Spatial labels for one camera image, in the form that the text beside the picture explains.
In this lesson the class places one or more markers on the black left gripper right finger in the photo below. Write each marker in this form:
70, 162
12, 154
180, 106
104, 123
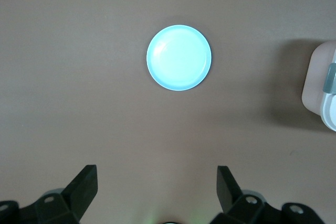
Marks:
229, 195

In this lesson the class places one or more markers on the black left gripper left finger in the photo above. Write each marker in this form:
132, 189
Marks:
78, 192

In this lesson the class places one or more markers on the brown table cover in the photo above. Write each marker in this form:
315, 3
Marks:
78, 103

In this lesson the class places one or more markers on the white lidded box, grey latches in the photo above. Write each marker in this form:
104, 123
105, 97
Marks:
315, 90

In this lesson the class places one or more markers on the light blue round plate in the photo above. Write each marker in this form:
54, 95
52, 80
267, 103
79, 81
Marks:
178, 58

